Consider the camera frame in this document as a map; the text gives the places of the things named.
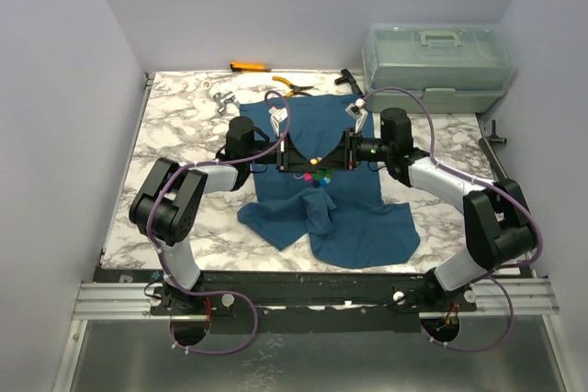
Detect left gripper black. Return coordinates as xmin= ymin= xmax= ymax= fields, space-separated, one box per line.
xmin=243 ymin=131 xmax=316 ymax=173

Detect rainbow flower plush brooch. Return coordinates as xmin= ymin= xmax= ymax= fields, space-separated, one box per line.
xmin=302 ymin=169 xmax=333 ymax=188

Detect blue t-shirt garment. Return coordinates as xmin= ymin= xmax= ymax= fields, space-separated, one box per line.
xmin=237 ymin=95 xmax=420 ymax=269

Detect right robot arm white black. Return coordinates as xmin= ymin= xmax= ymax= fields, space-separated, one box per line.
xmin=317 ymin=107 xmax=543 ymax=311

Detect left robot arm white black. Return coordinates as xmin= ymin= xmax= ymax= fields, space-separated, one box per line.
xmin=129 ymin=117 xmax=318 ymax=314

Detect metal faucet fitting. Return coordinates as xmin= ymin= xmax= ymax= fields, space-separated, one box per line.
xmin=212 ymin=92 xmax=241 ymax=116

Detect orange utility knife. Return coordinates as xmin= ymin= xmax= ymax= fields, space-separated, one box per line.
xmin=230 ymin=62 xmax=272 ymax=73

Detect black clamp bar tool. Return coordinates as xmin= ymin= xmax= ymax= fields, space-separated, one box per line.
xmin=478 ymin=118 xmax=509 ymax=181

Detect green plastic toolbox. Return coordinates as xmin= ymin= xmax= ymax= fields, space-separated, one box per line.
xmin=362 ymin=24 xmax=516 ymax=114

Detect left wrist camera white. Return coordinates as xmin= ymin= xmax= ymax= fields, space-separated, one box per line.
xmin=268 ymin=106 xmax=288 ymax=138

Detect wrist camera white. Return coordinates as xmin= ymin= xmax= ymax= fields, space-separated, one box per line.
xmin=345 ymin=97 xmax=368 ymax=134
xmin=268 ymin=106 xmax=288 ymax=138

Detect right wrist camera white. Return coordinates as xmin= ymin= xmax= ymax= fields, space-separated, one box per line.
xmin=345 ymin=97 xmax=368 ymax=134

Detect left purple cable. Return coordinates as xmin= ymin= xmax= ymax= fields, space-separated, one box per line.
xmin=146 ymin=90 xmax=293 ymax=356

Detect purple cable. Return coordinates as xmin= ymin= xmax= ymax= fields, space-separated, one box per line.
xmin=357 ymin=85 xmax=545 ymax=353
xmin=146 ymin=90 xmax=293 ymax=356

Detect yellow handled pliers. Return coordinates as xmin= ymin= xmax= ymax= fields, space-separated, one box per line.
xmin=272 ymin=75 xmax=313 ymax=97

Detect black T-handle tool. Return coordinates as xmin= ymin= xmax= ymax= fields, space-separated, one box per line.
xmin=334 ymin=69 xmax=364 ymax=96

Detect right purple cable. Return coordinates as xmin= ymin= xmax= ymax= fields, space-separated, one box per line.
xmin=357 ymin=85 xmax=545 ymax=353

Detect aluminium rail frame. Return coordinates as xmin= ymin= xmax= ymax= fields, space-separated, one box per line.
xmin=73 ymin=278 xmax=560 ymax=320

